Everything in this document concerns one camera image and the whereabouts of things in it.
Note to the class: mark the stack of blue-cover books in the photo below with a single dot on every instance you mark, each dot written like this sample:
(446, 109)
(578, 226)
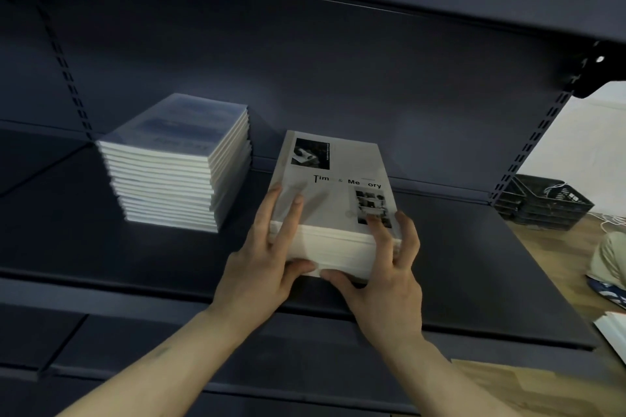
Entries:
(176, 157)

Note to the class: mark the blue patterned shoe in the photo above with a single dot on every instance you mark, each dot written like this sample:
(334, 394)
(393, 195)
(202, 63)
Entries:
(606, 292)

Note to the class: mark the person's left middle finger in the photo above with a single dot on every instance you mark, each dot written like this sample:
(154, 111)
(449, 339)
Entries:
(266, 216)

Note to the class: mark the person's left forearm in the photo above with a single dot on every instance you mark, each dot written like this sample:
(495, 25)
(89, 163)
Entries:
(161, 368)

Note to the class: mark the person's right forearm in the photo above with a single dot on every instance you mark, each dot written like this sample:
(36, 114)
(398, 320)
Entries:
(440, 382)

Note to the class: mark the person's right thumb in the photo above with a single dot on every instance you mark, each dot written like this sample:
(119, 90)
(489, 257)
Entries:
(342, 281)

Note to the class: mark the white book pile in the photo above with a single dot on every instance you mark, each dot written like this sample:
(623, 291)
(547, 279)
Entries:
(614, 333)

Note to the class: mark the person's right hand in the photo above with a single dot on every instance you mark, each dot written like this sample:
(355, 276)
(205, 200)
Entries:
(391, 304)

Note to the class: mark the black plastic crate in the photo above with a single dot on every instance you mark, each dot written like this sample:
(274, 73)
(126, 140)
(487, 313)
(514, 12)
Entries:
(547, 206)

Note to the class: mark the dark blue shelf back panel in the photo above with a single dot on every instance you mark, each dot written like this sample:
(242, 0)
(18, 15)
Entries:
(367, 84)

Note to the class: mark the person's left thumb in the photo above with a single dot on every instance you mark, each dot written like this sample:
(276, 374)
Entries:
(302, 271)

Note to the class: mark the stack of grey photo-cover books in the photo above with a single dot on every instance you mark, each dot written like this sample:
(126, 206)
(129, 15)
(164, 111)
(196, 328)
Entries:
(337, 196)

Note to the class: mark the black metal shelf bracket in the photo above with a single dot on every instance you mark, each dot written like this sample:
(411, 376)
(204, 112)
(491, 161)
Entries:
(599, 69)

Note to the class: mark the person's right middle finger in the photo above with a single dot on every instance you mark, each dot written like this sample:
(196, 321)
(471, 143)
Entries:
(409, 236)

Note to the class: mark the person's left hand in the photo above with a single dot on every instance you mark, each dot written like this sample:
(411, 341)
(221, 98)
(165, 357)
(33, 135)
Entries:
(254, 280)

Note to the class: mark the slotted dark blue shelf upright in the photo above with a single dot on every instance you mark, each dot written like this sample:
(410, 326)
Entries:
(63, 65)
(533, 143)

